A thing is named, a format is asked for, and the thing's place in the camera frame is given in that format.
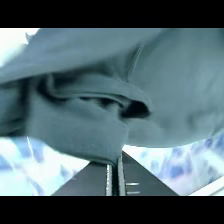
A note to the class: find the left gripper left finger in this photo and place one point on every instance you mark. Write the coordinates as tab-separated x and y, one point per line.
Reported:
90	181

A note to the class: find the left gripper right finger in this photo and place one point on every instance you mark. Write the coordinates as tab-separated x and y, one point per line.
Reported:
141	181

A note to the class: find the grey-blue garment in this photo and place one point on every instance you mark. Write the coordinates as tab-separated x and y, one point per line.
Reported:
100	90

